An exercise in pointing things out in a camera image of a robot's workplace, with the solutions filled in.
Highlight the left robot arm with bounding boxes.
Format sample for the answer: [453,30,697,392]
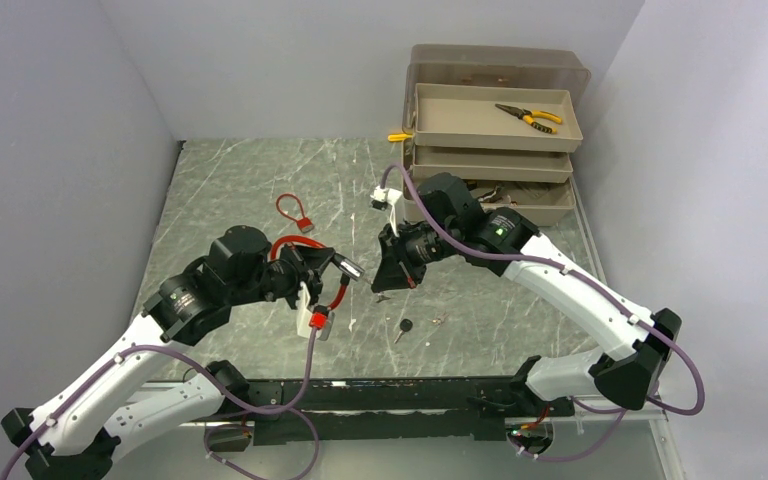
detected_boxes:
[1,225,342,479]

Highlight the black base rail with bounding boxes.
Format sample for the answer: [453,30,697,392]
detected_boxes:
[220,376,575,446]

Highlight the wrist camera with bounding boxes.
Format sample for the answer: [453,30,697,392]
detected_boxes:
[370,186,404,237]
[295,282,336,341]

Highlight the yellow handled screwdriver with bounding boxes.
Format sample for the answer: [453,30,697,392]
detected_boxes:
[387,133,413,143]

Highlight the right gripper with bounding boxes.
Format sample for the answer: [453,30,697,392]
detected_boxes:
[371,217,461,292]

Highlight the red cable lock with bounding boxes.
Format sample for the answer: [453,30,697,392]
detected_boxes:
[270,235,367,310]

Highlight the tools in bottom tray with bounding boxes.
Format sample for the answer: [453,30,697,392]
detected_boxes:
[476,182,546,207]

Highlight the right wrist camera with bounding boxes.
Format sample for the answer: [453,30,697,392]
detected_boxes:
[370,186,404,237]

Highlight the beige tiered toolbox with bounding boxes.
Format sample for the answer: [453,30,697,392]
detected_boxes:
[397,44,591,226]

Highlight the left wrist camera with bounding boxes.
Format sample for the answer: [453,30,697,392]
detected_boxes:
[295,282,336,341]

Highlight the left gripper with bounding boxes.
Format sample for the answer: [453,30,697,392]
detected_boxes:
[228,241,333,314]

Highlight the black head car key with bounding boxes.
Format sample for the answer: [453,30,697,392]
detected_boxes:
[394,318,413,344]

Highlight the yellow handled pliers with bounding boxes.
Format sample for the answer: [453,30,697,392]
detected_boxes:
[495,103,563,135]

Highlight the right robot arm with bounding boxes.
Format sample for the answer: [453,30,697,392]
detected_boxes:
[371,173,681,415]

